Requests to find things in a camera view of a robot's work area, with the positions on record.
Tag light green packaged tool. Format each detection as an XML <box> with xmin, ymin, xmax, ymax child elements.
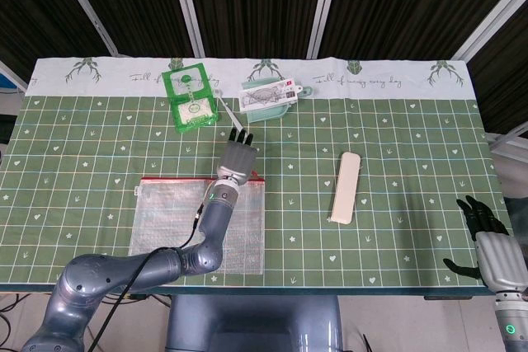
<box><xmin>245</xmin><ymin>77</ymin><xmax>314</xmax><ymax>124</ymax></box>

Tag cream oblong pencil case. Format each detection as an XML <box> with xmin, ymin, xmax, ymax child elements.
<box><xmin>331</xmin><ymin>152</ymin><xmax>362</xmax><ymax>224</ymax></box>

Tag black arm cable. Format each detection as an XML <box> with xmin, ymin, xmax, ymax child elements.
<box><xmin>88</xmin><ymin>203</ymin><xmax>206</xmax><ymax>352</ymax></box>

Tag white printed flat packet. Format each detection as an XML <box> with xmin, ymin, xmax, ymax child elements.
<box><xmin>238</xmin><ymin>77</ymin><xmax>299</xmax><ymax>113</ymax></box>

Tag black floor cable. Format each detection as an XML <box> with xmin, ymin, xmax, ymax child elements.
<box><xmin>102</xmin><ymin>292</ymin><xmax>171</xmax><ymax>306</ymax></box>

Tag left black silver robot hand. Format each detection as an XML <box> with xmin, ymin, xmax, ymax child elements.
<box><xmin>215</xmin><ymin>128</ymin><xmax>257</xmax><ymax>186</ymax></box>

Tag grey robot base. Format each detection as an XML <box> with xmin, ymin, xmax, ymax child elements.
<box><xmin>164</xmin><ymin>294</ymin><xmax>343</xmax><ymax>352</ymax></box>

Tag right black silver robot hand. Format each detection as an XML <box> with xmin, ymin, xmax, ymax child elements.
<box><xmin>443</xmin><ymin>195</ymin><xmax>528</xmax><ymax>293</ymax></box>

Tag green grid tablecloth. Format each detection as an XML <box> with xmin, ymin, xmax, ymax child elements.
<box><xmin>0</xmin><ymin>56</ymin><xmax>515</xmax><ymax>287</ymax></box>

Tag green plastic packet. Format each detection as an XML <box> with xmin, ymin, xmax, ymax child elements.
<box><xmin>160</xmin><ymin>62</ymin><xmax>219</xmax><ymax>135</ymax></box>

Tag white toothbrush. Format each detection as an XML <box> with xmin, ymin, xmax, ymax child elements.
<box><xmin>214</xmin><ymin>87</ymin><xmax>247</xmax><ymax>133</ymax></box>

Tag clear mesh zipper pouch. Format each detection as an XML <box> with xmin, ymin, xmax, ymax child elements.
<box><xmin>127</xmin><ymin>170</ymin><xmax>267</xmax><ymax>275</ymax></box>

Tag aluminium partition post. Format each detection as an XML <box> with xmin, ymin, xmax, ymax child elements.
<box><xmin>451</xmin><ymin>0</ymin><xmax>528</xmax><ymax>61</ymax></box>
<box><xmin>167</xmin><ymin>0</ymin><xmax>206</xmax><ymax>59</ymax></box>
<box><xmin>49</xmin><ymin>0</ymin><xmax>121</xmax><ymax>57</ymax></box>
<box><xmin>307</xmin><ymin>0</ymin><xmax>343</xmax><ymax>59</ymax></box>

